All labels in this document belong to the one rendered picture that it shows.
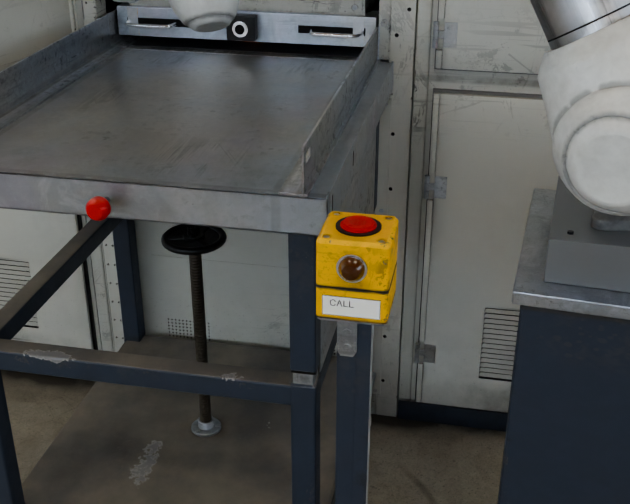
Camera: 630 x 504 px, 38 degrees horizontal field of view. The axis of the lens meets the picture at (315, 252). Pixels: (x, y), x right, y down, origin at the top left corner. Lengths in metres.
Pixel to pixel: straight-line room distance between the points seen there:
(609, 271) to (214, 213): 0.52
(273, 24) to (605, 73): 1.00
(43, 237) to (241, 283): 0.47
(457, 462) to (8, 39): 1.28
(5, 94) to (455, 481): 1.19
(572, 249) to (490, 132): 0.67
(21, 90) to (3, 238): 0.68
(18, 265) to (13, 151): 0.87
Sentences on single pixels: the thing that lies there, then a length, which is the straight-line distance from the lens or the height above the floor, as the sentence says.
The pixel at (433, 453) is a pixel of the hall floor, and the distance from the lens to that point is 2.12.
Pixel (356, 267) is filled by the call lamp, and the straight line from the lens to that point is 0.97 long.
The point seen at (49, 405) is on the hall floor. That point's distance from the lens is 2.34.
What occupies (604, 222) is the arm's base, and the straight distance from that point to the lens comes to 1.25.
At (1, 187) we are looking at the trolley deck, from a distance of 1.38.
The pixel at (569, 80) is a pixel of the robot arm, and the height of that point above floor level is 1.05.
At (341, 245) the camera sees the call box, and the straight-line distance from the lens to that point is 0.97.
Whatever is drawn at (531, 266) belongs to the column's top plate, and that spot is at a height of 0.75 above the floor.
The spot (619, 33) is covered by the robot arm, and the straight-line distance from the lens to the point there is 1.04.
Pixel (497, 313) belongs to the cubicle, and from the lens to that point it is 2.02.
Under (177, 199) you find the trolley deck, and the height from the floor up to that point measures 0.83.
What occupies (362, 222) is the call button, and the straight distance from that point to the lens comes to 1.00.
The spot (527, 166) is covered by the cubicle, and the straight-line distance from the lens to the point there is 1.87.
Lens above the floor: 1.33
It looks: 27 degrees down
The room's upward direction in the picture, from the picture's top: straight up
